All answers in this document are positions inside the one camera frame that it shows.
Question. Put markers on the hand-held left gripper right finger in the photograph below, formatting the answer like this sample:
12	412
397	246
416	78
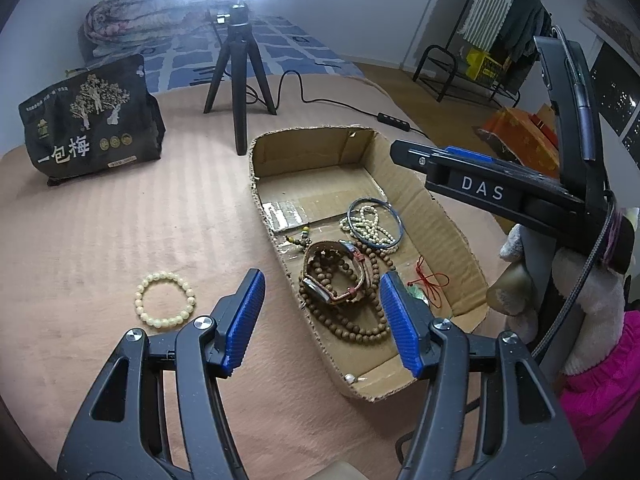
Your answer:
402	325

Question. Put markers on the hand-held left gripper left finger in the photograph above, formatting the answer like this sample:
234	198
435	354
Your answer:
245	320

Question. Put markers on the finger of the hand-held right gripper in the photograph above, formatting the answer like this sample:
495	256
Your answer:
470	155
415	157

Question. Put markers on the thin dark bangle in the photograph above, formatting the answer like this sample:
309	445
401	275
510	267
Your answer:
372	199

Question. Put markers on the brown cardboard box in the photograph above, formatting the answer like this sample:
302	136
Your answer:
320	195

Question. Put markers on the person's right forearm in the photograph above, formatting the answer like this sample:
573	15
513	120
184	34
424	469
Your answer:
595	300

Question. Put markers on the person's right hand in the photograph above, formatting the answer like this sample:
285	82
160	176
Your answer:
510	292

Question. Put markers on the orange box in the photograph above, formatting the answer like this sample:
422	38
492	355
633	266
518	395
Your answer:
520	140

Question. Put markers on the small tan carton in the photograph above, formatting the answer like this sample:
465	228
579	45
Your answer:
546	114

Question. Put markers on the dark speckled poster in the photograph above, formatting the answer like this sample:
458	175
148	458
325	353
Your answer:
622	95

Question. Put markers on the black metal shoe rack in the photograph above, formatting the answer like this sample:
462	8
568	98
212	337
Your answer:
442	75

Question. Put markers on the yellow box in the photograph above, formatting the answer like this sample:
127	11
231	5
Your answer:
487	65

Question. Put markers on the black clothes rack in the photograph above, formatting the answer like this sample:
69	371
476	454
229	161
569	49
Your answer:
462	15

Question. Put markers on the dark hanging clothes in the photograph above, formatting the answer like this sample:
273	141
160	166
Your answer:
525	25

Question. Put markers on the striped white knit cloth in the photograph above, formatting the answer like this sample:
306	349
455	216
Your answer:
490	5

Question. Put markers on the blue patterned bedsheet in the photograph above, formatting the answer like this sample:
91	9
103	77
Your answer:
310	45

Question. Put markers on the black tripod stand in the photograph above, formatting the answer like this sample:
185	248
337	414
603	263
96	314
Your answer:
239	85

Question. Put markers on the pink garment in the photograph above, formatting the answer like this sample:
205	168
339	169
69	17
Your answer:
610	390

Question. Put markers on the black snack bag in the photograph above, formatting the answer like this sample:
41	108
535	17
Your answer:
90	130

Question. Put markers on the folded floral quilt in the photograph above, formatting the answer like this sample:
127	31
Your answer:
130	15

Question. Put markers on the wall poster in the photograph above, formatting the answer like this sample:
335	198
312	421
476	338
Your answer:
615	22

